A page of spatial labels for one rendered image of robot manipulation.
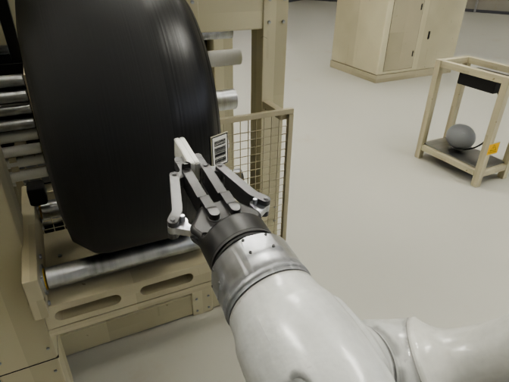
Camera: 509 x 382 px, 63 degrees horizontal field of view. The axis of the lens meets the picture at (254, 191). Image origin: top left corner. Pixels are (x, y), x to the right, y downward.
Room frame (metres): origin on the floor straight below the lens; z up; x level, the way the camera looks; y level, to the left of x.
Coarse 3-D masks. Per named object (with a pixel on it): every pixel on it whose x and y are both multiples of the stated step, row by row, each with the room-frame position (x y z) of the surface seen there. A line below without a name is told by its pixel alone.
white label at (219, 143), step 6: (210, 138) 0.66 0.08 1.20; (216, 138) 0.67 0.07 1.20; (222, 138) 0.68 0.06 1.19; (216, 144) 0.67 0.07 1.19; (222, 144) 0.68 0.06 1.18; (216, 150) 0.67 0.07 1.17; (222, 150) 0.68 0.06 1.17; (216, 156) 0.67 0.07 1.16; (222, 156) 0.68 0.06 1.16; (228, 156) 0.69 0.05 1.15; (216, 162) 0.67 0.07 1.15; (222, 162) 0.68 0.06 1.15
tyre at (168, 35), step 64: (64, 0) 0.69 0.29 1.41; (128, 0) 0.73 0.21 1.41; (64, 64) 0.61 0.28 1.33; (128, 64) 0.64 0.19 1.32; (192, 64) 0.69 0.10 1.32; (64, 128) 0.58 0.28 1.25; (128, 128) 0.60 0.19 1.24; (192, 128) 0.64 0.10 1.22; (64, 192) 0.58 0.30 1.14; (128, 192) 0.59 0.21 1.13
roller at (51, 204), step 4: (48, 200) 0.90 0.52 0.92; (52, 200) 0.90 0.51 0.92; (48, 204) 0.89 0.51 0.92; (52, 204) 0.89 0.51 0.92; (56, 204) 0.89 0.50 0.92; (40, 208) 0.89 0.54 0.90; (44, 208) 0.88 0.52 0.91; (48, 208) 0.88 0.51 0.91; (52, 208) 0.88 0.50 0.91; (56, 208) 0.89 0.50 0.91; (40, 212) 0.87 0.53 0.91; (44, 212) 0.87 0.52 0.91; (48, 212) 0.88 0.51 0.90; (52, 212) 0.88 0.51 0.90; (56, 212) 0.89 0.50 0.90; (44, 216) 0.87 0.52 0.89; (48, 216) 0.88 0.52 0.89; (52, 216) 0.88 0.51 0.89; (56, 216) 0.89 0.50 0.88
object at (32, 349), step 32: (0, 160) 0.73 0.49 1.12; (0, 192) 0.67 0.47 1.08; (0, 224) 0.66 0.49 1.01; (0, 256) 0.66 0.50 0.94; (0, 288) 0.65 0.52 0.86; (0, 320) 0.64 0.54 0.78; (32, 320) 0.66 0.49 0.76; (0, 352) 0.63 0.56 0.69; (32, 352) 0.65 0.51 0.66; (64, 352) 0.78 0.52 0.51
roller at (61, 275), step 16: (160, 240) 0.74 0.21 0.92; (176, 240) 0.75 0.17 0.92; (96, 256) 0.68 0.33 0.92; (112, 256) 0.69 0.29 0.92; (128, 256) 0.70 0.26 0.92; (144, 256) 0.71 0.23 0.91; (160, 256) 0.72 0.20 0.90; (48, 272) 0.64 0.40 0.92; (64, 272) 0.64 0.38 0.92; (80, 272) 0.65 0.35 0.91; (96, 272) 0.66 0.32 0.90; (112, 272) 0.68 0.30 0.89
